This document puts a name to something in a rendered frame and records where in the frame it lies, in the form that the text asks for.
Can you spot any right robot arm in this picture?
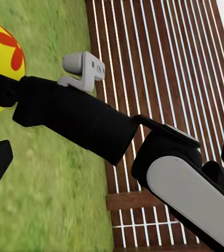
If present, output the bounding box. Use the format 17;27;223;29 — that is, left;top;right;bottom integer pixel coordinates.
0;51;224;252

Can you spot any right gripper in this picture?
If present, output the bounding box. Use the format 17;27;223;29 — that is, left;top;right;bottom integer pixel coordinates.
0;75;112;150

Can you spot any easter egg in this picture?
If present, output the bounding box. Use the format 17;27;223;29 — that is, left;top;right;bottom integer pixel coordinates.
0;26;25;112

